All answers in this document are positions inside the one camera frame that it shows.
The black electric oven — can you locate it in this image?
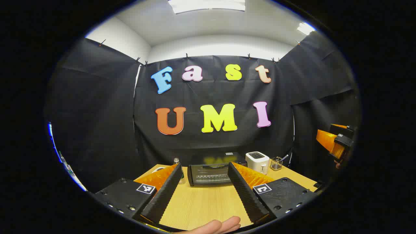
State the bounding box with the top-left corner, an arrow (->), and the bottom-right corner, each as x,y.
188,152 -> 248,187

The ceiling light panel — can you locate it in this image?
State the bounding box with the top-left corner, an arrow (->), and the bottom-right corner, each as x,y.
168,0 -> 246,14
297,22 -> 316,35

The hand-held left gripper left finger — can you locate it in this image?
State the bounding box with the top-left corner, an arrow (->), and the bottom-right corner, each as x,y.
94,163 -> 183,228

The black backdrop cloth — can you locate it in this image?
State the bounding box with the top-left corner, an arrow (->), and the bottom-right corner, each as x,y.
44,31 -> 361,192

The white toaster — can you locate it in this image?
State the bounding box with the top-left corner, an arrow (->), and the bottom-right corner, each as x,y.
245,151 -> 270,175

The clear plastic water bottle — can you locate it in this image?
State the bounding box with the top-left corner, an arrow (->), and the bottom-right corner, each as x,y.
173,158 -> 185,184

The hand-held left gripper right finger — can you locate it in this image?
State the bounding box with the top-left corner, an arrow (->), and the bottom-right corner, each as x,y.
227,162 -> 318,225

